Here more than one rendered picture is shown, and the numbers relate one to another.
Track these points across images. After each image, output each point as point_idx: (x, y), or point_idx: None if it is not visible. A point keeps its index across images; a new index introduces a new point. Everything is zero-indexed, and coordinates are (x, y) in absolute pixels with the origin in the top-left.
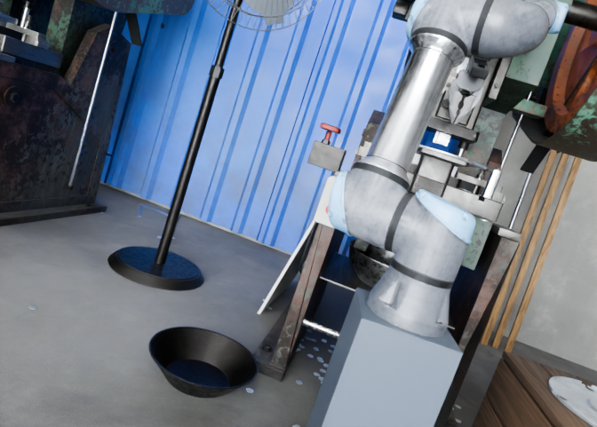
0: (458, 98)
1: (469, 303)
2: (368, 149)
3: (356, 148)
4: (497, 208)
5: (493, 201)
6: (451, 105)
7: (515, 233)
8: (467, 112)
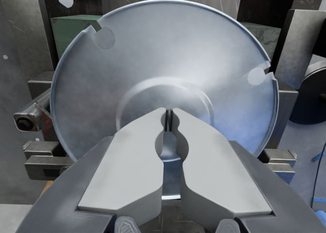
0: (201, 166)
1: (86, 10)
2: (279, 158)
3: (296, 155)
4: (38, 77)
5: (45, 80)
6: (218, 136)
7: None
8: (123, 127)
